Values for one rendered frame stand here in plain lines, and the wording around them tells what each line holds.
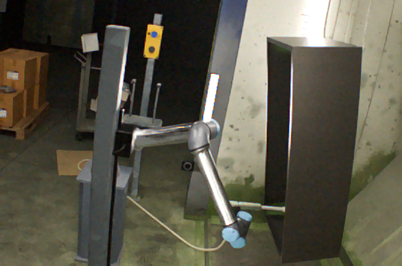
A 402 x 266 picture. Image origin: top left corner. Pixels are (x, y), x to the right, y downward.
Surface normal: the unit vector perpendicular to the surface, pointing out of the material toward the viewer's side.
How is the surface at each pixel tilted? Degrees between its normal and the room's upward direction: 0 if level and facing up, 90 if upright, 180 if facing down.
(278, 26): 90
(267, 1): 90
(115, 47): 90
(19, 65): 91
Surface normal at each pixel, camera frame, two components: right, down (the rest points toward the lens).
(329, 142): 0.04, 0.29
